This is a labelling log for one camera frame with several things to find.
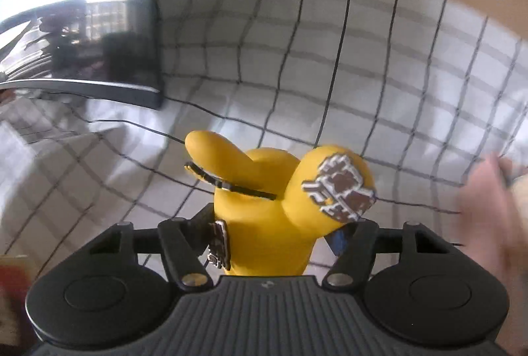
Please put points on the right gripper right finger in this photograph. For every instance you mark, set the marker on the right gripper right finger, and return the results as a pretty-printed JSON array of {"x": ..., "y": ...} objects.
[{"x": 353, "y": 237}]

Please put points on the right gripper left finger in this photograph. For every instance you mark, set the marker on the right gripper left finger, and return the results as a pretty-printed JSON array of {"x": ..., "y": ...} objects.
[{"x": 192, "y": 236}]

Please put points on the yellow plush toy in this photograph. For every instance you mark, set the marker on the yellow plush toy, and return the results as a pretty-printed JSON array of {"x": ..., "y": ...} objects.
[{"x": 271, "y": 207}]

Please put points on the pink box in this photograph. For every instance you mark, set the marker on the pink box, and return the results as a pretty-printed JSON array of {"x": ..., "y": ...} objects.
[{"x": 494, "y": 235}]

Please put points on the checkered white tablecloth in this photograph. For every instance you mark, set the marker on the checkered white tablecloth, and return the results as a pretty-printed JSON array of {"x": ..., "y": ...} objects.
[{"x": 422, "y": 88}]

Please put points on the dark monitor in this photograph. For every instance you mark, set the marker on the dark monitor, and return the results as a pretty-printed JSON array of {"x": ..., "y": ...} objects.
[{"x": 104, "y": 49}]

